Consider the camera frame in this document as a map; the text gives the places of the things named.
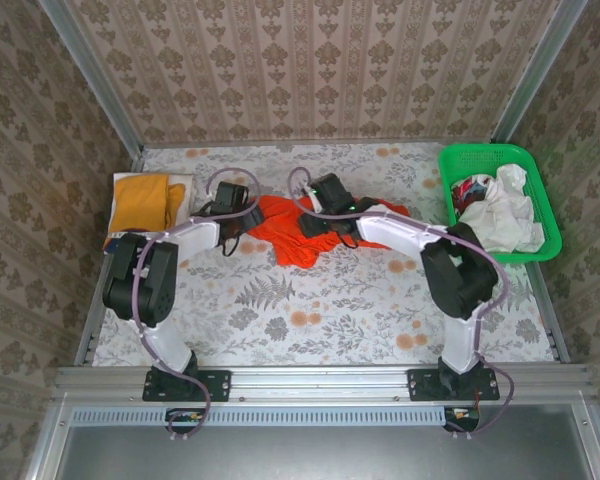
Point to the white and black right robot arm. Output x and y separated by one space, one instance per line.
460 345

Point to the aluminium left frame post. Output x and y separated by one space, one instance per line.
95 80

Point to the green plastic basket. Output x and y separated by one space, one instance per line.
460 155

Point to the folded navy printed t-shirt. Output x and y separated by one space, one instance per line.
111 244

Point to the aluminium front frame rail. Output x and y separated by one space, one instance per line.
320 382

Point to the floral tablecloth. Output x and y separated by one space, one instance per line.
330 325

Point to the crumpled white t-shirt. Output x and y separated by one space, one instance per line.
510 215

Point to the crumpled multicolour t-shirt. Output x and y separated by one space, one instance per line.
467 190

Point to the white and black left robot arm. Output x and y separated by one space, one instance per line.
165 340

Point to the aluminium right frame post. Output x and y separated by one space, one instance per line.
537 70

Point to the folded yellow t-shirt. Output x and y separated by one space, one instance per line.
140 200

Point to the aluminium left side rail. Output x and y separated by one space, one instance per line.
87 345

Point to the yellow folded clothes stack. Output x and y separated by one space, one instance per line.
182 178

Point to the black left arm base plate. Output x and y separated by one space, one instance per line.
217 385

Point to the grey metal front panel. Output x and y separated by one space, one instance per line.
300 450

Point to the aluminium frame post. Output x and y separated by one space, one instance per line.
95 80
537 70

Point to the aluminium right side rail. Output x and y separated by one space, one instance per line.
555 325

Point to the orange t-shirt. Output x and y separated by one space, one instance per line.
290 250

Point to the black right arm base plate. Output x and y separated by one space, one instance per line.
420 385

